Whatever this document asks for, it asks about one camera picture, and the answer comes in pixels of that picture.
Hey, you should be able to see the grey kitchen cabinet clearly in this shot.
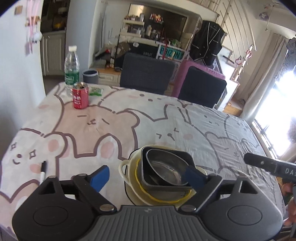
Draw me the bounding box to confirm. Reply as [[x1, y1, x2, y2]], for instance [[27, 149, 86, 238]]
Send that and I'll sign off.
[[40, 30, 66, 76]]

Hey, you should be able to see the floral yellow-rim ceramic bowl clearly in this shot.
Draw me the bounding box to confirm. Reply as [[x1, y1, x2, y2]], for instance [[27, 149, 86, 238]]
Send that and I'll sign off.
[[135, 159, 196, 205]]

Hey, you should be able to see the black vest with white trim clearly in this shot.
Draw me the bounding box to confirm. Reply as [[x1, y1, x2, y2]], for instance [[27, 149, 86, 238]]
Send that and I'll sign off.
[[190, 20, 225, 66]]

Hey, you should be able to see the beige curtain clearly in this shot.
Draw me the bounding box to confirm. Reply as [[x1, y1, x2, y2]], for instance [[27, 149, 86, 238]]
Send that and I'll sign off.
[[240, 34, 287, 124]]

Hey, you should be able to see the teal poizon sign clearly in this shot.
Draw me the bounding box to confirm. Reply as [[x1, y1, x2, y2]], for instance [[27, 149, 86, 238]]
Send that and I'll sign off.
[[157, 45, 185, 61]]

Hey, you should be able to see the person's right hand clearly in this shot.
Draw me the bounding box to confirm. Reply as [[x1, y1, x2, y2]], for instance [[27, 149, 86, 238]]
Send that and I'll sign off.
[[281, 183, 296, 226]]

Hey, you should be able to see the black marker pen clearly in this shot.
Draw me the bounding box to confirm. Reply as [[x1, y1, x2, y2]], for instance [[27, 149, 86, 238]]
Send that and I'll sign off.
[[40, 161, 47, 184]]

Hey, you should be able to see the white shelf rack with bottles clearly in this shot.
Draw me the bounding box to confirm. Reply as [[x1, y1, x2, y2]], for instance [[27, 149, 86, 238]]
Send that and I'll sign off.
[[119, 15, 144, 38]]

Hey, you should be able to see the square steel container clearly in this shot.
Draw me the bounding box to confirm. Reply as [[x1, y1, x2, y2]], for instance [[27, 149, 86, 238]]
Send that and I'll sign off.
[[137, 147, 195, 194]]

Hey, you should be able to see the green snack packet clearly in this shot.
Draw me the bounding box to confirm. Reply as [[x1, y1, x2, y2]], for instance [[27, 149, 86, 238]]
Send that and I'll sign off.
[[89, 87, 103, 96]]

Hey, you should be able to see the dark chair right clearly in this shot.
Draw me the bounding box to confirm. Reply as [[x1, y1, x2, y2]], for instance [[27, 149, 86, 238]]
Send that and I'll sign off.
[[178, 66, 227, 108]]

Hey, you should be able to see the purple cloth on chair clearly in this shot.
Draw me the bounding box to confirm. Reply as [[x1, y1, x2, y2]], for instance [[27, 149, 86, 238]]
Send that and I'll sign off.
[[171, 60, 225, 97]]

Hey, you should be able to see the red soda can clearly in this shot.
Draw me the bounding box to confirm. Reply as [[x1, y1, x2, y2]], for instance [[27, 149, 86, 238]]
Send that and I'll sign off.
[[72, 82, 89, 109]]

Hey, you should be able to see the small round steel bowl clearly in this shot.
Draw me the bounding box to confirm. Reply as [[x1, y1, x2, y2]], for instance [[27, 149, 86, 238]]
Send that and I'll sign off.
[[145, 149, 189, 186]]

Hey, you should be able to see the dark chair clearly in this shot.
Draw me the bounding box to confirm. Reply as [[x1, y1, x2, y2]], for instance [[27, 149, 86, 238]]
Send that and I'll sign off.
[[178, 66, 227, 108], [120, 53, 176, 95]]

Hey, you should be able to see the grey trash bin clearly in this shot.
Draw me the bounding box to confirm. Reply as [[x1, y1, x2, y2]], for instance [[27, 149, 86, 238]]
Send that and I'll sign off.
[[82, 69, 99, 84]]

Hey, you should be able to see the dark chair left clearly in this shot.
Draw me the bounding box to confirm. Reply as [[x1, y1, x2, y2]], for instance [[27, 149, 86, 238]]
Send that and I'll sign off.
[[120, 53, 176, 95]]

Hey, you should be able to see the bear-print tablecloth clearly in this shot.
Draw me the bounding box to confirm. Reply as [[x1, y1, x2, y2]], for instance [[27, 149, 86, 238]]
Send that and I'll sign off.
[[1, 83, 285, 232]]

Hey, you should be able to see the cream two-handled ceramic bowl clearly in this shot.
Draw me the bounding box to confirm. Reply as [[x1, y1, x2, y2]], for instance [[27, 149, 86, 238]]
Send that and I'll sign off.
[[118, 145, 209, 208]]

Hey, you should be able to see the clear green-label water bottle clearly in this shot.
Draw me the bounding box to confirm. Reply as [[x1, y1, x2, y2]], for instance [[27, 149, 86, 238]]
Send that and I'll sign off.
[[64, 46, 80, 96]]

